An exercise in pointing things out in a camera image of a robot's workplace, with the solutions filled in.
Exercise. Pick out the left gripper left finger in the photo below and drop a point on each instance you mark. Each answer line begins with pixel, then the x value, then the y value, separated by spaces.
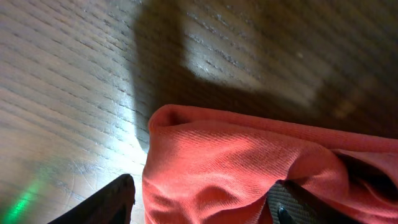
pixel 110 205

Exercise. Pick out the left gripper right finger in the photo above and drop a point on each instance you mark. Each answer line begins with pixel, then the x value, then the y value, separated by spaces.
pixel 290 203

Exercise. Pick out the orange soccer t-shirt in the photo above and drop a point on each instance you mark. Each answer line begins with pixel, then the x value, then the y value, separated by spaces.
pixel 212 166

